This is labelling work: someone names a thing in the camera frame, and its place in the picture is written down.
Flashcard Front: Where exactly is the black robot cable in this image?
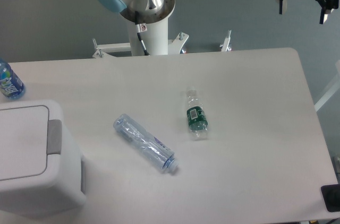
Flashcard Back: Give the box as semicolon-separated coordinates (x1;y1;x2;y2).
134;11;150;56

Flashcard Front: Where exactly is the grey trash can lid button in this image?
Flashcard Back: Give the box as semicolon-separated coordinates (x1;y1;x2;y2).
47;119;62;155

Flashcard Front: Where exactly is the white frame right side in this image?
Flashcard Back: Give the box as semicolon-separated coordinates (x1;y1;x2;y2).
314;61;339;112

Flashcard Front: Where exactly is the clear blue crushed bottle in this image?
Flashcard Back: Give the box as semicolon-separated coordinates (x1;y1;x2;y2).
113;114;179;174

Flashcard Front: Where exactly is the blue labelled drink bottle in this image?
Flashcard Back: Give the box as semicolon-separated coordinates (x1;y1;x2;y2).
1;59;26;99

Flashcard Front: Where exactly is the white trash can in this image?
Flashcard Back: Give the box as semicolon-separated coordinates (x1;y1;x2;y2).
1;100;86;217

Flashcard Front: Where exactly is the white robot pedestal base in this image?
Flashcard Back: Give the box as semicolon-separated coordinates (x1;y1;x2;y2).
91;6;234;59

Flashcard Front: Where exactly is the black device at table edge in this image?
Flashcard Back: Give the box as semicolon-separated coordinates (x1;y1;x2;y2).
321;184;340;212

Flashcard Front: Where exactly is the green labelled clear bottle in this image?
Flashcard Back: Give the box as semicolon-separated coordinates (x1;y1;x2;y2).
186;87;208;141

